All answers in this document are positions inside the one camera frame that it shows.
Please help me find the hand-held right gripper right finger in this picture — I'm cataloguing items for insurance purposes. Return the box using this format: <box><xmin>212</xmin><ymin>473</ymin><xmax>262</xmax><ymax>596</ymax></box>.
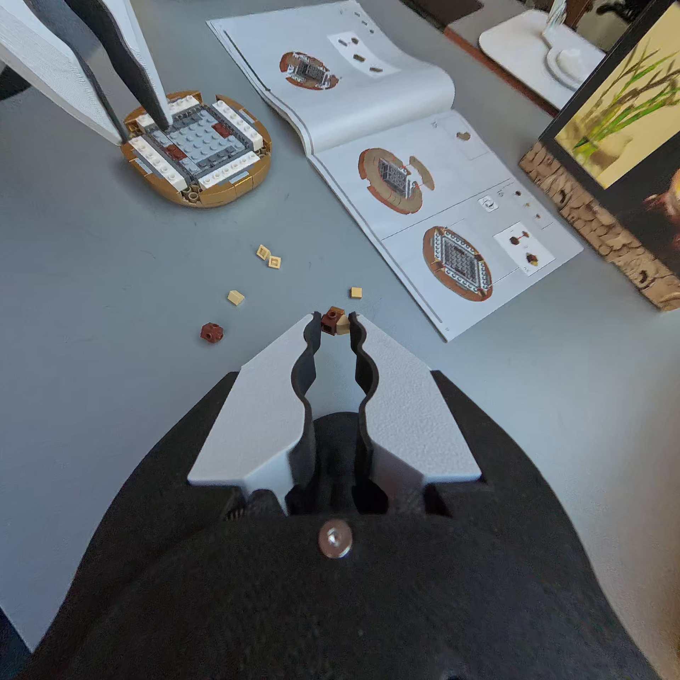
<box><xmin>348</xmin><ymin>312</ymin><xmax>483</xmax><ymax>500</ymax></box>

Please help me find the round lego base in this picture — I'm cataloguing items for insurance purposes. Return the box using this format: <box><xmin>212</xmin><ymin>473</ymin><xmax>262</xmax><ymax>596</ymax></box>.
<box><xmin>121</xmin><ymin>91</ymin><xmax>273</xmax><ymax>208</ymax></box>

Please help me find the white stand base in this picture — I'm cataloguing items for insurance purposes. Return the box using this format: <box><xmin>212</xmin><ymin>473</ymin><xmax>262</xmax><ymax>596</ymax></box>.
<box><xmin>478</xmin><ymin>0</ymin><xmax>606</xmax><ymax>109</ymax></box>

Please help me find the lego set box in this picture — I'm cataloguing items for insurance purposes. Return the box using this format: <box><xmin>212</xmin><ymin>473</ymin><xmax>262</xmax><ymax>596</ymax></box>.
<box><xmin>520</xmin><ymin>0</ymin><xmax>680</xmax><ymax>311</ymax></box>

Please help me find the lego instruction booklet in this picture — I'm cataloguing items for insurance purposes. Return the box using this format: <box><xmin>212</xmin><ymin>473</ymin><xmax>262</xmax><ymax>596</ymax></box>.
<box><xmin>206</xmin><ymin>0</ymin><xmax>585</xmax><ymax>342</ymax></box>

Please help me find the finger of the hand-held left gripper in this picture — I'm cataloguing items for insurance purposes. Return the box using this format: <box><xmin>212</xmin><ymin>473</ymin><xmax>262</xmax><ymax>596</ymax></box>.
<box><xmin>65</xmin><ymin>0</ymin><xmax>174</xmax><ymax>131</ymax></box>
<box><xmin>0</xmin><ymin>0</ymin><xmax>130</xmax><ymax>146</ymax></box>

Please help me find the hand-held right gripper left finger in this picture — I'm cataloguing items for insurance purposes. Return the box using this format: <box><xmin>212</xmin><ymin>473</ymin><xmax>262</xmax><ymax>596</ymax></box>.
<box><xmin>187</xmin><ymin>312</ymin><xmax>323</xmax><ymax>517</ymax></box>

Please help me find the black flat tool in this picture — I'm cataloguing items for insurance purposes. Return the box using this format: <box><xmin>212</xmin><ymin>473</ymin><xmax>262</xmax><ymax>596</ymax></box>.
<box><xmin>398</xmin><ymin>0</ymin><xmax>484</xmax><ymax>28</ymax></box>

